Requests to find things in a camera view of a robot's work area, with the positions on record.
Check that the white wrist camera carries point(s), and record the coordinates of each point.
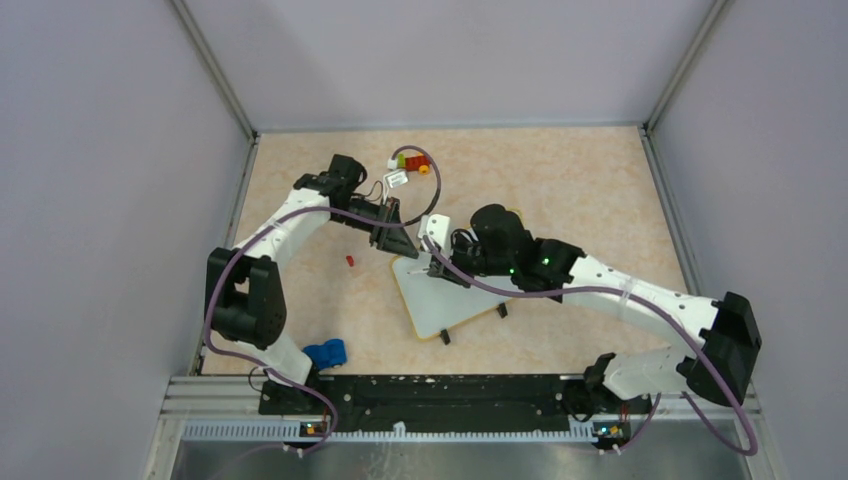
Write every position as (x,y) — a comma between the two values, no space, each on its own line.
(395,177)
(434,233)

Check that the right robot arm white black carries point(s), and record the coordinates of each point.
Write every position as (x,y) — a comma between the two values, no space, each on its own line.
(713,344)

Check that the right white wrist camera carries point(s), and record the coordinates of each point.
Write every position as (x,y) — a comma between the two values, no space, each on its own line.
(434,233)

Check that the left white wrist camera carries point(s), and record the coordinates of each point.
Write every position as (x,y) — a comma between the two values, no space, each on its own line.
(395,177)

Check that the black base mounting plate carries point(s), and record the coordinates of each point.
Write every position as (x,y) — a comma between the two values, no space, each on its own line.
(521,403)

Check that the blue toy car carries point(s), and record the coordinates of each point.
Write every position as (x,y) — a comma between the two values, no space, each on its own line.
(330,354)

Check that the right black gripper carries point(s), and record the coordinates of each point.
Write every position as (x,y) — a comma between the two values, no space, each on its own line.
(438,267)

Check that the white whiteboard yellow edge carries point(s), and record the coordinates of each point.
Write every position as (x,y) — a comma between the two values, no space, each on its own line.
(433,304)

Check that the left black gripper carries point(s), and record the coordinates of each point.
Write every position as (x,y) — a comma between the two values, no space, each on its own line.
(393,239)

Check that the aluminium frame rail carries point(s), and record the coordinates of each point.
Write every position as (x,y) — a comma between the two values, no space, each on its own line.
(210,428)

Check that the red green brick toy car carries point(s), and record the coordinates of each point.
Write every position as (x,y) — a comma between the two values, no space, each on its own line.
(416,163)

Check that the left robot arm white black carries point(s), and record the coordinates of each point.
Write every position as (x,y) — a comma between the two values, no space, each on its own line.
(244,299)

